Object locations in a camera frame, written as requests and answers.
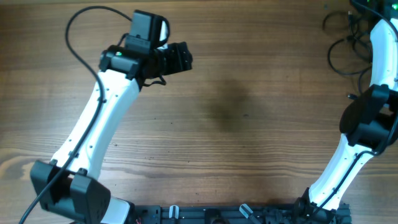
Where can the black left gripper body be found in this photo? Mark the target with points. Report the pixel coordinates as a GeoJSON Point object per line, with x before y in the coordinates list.
{"type": "Point", "coordinates": [174, 60]}

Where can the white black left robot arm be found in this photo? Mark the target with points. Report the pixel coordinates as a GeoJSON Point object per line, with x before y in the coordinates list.
{"type": "Point", "coordinates": [68, 184]}

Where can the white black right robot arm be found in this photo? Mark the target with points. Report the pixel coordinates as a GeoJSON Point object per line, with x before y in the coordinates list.
{"type": "Point", "coordinates": [368, 125]}

